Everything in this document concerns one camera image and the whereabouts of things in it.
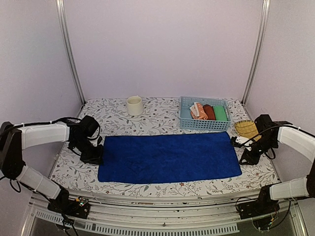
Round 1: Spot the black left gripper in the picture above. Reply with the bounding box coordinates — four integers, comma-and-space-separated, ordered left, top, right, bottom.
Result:
72, 137, 104, 165

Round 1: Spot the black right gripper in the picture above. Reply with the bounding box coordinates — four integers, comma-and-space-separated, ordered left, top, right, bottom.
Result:
240, 136, 278, 165

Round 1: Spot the orange bunny pattern towel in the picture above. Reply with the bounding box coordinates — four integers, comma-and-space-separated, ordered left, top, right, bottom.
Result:
189, 102, 209, 120

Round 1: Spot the light blue plastic basket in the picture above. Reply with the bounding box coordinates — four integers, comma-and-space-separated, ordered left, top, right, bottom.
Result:
179, 96, 232, 132

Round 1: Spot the blue towel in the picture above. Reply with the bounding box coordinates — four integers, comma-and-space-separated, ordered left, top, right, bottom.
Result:
97, 132, 242, 184

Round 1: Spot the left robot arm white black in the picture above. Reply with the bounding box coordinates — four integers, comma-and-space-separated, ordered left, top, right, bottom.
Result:
0, 116, 103, 213

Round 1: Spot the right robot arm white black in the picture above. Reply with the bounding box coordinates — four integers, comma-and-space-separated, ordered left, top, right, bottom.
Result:
231, 114, 315, 214

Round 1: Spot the yellow bamboo tray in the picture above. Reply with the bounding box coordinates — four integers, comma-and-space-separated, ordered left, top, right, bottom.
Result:
234, 120, 261, 141

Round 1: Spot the green rolled towel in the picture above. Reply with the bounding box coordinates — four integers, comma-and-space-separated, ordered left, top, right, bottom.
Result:
213, 105, 227, 121

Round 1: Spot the cream ceramic cup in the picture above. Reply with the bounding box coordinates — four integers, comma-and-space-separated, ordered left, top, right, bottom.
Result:
126, 95, 144, 116

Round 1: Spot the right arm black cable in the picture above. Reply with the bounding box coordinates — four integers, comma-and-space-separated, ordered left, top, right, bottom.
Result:
242, 125, 315, 160

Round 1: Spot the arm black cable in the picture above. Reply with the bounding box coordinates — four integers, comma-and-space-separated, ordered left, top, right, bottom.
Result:
14, 117, 101, 146
242, 125, 315, 160

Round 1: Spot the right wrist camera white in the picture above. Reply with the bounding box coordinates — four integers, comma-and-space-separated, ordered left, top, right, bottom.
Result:
230, 136, 253, 151

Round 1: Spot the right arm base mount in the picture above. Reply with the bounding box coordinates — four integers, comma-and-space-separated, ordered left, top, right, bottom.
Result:
235, 193, 280, 219

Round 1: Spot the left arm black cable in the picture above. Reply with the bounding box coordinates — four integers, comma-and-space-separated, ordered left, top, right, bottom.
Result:
14, 117, 101, 146

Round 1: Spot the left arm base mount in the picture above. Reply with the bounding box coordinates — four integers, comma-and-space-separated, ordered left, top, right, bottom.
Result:
47, 195, 91, 219

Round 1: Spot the front aluminium rail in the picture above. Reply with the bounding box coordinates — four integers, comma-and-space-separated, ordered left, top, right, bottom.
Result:
22, 190, 309, 236

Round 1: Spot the left aluminium frame post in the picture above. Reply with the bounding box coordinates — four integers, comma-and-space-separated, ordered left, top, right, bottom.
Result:
56, 0, 86, 106

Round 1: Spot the aluminium frame post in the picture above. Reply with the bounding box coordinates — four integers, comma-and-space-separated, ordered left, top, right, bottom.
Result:
241, 0, 271, 106
56, 0, 86, 106

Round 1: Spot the right aluminium frame post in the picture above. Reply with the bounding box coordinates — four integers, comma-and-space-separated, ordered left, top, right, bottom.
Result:
241, 0, 271, 106

